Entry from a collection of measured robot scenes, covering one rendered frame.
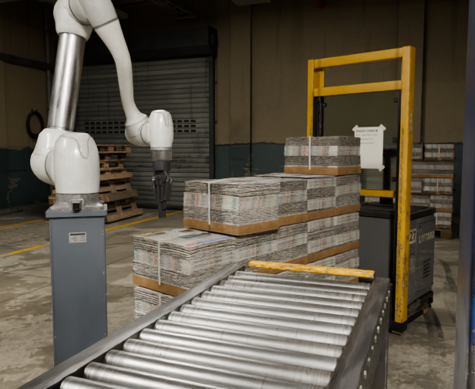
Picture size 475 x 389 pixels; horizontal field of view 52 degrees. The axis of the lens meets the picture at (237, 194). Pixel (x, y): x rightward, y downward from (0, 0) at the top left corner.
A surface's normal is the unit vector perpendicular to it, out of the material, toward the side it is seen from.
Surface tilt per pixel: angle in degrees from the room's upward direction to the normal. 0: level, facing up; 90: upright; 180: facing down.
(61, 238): 90
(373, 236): 90
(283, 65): 90
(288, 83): 90
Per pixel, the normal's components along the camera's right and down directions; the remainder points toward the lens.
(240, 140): -0.36, 0.08
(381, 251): -0.66, 0.07
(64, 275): 0.26, 0.09
